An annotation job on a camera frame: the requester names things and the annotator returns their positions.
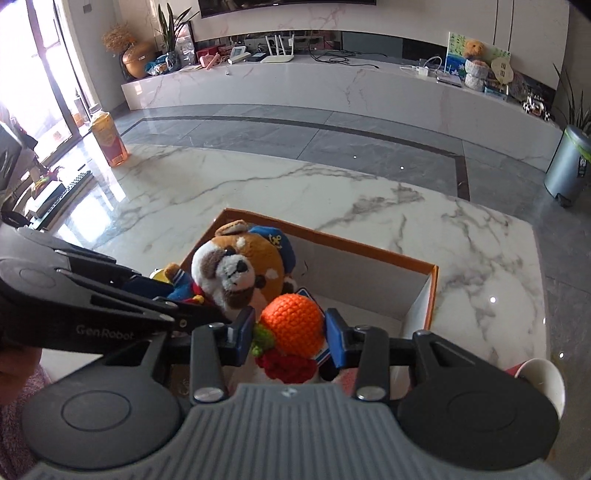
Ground black set-top box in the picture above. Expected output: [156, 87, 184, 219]
[27, 181, 71, 219]

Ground small brown teddy bear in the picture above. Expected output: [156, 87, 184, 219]
[462, 40, 488, 62]

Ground white router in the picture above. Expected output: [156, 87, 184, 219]
[260, 33, 297, 64]

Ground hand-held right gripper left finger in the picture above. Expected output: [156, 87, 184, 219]
[104, 307, 257, 404]

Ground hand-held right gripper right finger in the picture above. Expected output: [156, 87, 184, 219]
[325, 308, 467, 401]

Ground green potted plant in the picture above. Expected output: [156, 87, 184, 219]
[154, 4, 200, 73]

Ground round paper fan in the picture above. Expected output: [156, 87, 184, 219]
[489, 57, 513, 85]

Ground tall leafy potted plant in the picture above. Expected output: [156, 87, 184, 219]
[551, 62, 591, 139]

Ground orange cardboard box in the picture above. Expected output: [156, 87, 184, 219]
[179, 208, 439, 385]

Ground clear plastic bag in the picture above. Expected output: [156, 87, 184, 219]
[175, 22, 198, 68]

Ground blue snack bag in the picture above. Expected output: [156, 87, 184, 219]
[145, 53, 181, 75]

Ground red paper cup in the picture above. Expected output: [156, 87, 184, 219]
[503, 357, 567, 420]

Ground orange yellow carton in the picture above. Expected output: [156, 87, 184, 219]
[90, 112, 129, 168]

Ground white charger with cable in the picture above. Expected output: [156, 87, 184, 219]
[399, 55, 445, 78]

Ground dried yellow flowers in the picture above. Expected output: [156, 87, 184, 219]
[102, 23, 138, 52]

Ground brown plush dog blue cap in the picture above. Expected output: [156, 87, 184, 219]
[164, 220, 302, 325]

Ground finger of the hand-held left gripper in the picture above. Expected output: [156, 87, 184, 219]
[90, 293, 234, 337]
[54, 248, 174, 302]

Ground person's left forearm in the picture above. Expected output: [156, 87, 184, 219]
[0, 345, 55, 479]

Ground green blue painting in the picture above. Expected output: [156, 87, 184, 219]
[446, 31, 512, 78]

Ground black cable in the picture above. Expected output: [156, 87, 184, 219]
[308, 47, 380, 71]

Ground grey trash can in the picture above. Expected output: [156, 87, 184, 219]
[543, 124, 591, 209]

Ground crocheted orange toy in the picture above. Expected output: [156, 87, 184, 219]
[249, 293, 327, 385]

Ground marble tv cabinet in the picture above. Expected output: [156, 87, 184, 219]
[121, 52, 577, 172]

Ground black white figurines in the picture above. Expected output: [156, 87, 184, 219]
[522, 93, 556, 121]

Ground copper vase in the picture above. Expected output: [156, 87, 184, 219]
[121, 41, 156, 80]

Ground blue white printed card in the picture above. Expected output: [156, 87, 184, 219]
[294, 286, 325, 308]

